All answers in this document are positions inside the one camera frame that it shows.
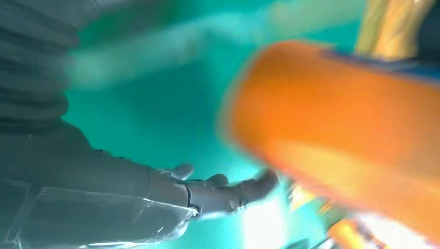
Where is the yellow drink bottle white cap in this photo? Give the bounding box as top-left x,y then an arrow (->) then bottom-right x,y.
328,219 -> 372,249

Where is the clear plastic hand cover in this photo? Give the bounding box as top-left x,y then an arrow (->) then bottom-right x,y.
0,178 -> 200,249

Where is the yellow plastic-wrapped flat sheet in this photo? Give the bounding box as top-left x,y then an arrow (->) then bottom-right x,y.
355,0 -> 437,61

